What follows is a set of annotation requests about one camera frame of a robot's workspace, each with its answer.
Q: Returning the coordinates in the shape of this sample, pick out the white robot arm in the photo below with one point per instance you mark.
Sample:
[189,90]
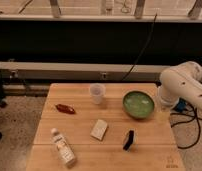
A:
[181,81]

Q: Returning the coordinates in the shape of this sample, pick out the clear plastic cup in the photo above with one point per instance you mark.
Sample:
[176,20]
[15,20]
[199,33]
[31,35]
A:
[97,92]

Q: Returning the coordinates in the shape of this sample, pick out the green ceramic bowl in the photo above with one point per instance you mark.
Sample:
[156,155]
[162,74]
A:
[138,104]

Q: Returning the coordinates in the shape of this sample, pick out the clear plastic bottle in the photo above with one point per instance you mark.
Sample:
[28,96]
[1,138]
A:
[67,155]

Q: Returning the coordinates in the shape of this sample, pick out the blue power adapter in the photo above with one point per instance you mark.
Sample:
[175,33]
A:
[181,105]

